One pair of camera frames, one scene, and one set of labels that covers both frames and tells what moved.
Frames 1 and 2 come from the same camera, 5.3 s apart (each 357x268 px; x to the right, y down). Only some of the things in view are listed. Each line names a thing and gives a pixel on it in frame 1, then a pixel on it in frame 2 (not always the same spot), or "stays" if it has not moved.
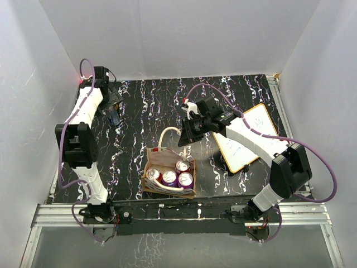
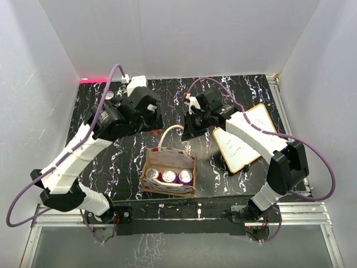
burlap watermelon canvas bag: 164,159 stays
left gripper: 114,97 to 154,122
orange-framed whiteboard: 259,119 stays
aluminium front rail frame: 302,215 stays
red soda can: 153,173 stays
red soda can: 182,166 to 156,132
